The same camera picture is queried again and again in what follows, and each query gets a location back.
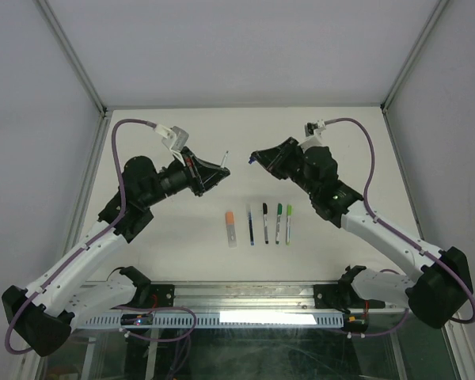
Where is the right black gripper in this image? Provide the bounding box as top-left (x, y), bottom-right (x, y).
top-left (252, 137), bottom-right (318, 199)

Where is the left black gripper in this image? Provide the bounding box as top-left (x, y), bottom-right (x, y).
top-left (142, 146), bottom-right (230, 207)

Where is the white blue end pen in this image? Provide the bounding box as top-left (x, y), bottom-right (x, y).
top-left (220, 150), bottom-right (229, 169)

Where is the orange tip marker clear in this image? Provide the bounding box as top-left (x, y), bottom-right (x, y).
top-left (226, 221), bottom-right (237, 248)

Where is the white black end pen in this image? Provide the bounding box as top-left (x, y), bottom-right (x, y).
top-left (262, 210), bottom-right (269, 245)

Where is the white green end pen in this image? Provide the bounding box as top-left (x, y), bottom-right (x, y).
top-left (275, 215), bottom-right (282, 245)

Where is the silver green tip pen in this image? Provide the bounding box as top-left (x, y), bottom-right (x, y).
top-left (286, 213), bottom-right (292, 245)

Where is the dark blue barrel pen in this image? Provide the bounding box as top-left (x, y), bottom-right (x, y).
top-left (247, 215), bottom-right (255, 246)

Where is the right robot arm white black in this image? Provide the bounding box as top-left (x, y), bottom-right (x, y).
top-left (249, 138), bottom-right (473, 329)

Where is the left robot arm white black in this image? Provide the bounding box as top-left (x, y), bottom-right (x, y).
top-left (2, 147), bottom-right (230, 357)

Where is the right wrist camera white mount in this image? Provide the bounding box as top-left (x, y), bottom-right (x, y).
top-left (302, 120), bottom-right (326, 148)

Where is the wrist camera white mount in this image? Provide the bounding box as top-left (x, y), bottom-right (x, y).
top-left (154, 124), bottom-right (189, 163)
top-left (302, 120), bottom-right (326, 148)

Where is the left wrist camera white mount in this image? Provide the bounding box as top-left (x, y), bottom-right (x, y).
top-left (154, 124), bottom-right (189, 163)

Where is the aluminium mounting rail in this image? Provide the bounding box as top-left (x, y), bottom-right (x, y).
top-left (78, 279), bottom-right (411, 314)

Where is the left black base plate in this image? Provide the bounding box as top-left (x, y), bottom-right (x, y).
top-left (114, 282), bottom-right (177, 310)

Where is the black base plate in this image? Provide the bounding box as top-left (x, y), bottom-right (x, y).
top-left (313, 283), bottom-right (347, 311)
top-left (114, 282), bottom-right (177, 310)

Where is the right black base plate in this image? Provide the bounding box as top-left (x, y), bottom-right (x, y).
top-left (313, 283), bottom-right (347, 311)

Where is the white slotted cable duct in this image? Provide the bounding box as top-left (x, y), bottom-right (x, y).
top-left (79, 310), bottom-right (344, 330)

